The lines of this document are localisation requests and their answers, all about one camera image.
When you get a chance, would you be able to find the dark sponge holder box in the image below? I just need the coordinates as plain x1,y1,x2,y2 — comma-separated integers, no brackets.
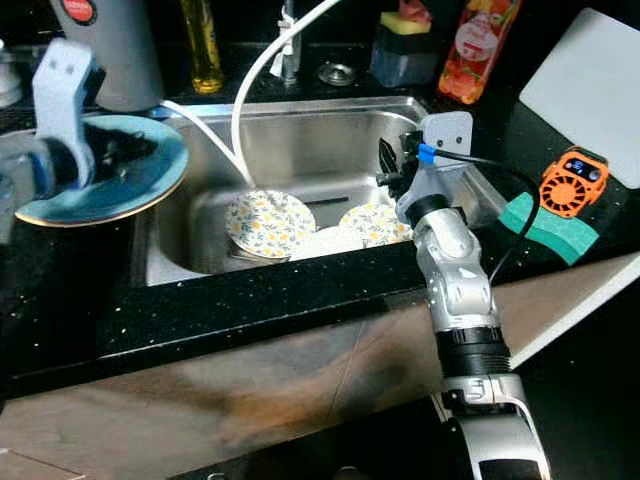
370,28,438,89

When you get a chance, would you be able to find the yellow sponge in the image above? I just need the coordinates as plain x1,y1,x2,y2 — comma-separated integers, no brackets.
380,12,436,36

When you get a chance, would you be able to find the plain white plate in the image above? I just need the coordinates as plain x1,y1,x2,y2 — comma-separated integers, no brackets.
285,226,366,263

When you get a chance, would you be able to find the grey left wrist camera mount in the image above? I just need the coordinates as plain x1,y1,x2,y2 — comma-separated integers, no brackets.
32,38,106,186

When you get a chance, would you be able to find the orange portable fan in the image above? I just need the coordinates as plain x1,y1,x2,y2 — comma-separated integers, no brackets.
538,148,611,219

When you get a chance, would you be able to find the white flexible hose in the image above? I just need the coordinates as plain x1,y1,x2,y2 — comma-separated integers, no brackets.
160,0,346,189

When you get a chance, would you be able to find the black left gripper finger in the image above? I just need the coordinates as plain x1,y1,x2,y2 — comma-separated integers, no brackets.
120,130,172,175

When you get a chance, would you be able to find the stainless steel sink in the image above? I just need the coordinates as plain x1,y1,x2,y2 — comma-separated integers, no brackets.
145,97,511,288

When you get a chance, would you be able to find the pink scrubber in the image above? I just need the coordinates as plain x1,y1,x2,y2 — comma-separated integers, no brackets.
398,0,433,23

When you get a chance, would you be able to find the green sponge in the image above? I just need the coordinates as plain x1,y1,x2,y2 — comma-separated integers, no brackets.
498,192,601,266

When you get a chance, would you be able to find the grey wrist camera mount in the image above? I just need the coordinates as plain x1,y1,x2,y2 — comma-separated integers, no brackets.
397,111,474,226
32,38,106,186

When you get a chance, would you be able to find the grey thermos red label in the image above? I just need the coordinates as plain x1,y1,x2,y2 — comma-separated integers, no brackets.
50,0,164,113

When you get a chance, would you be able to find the chrome sink faucet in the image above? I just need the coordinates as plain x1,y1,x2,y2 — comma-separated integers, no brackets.
272,0,303,88

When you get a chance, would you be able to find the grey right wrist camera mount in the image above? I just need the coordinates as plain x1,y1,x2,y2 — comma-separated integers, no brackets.
397,111,474,226

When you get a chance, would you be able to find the blue glazed plate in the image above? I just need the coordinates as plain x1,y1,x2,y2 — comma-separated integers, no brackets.
15,115,191,228

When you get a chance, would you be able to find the black cable blue connector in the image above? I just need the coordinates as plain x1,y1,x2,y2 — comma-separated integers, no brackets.
418,143,547,286

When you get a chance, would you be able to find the white printed mug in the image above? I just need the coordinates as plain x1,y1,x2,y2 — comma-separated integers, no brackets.
0,45,23,109

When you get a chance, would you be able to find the floral yellow print plate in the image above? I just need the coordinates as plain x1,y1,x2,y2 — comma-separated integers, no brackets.
224,189,317,261
338,203,413,249

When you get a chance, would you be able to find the round metal countertop cap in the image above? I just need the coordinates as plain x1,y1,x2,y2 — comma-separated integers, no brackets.
317,62,356,87

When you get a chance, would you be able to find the white cutting board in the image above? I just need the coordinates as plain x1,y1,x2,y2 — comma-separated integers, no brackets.
520,8,640,189

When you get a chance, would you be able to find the yellow oil glass bottle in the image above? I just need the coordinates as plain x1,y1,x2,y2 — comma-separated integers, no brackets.
180,0,219,96

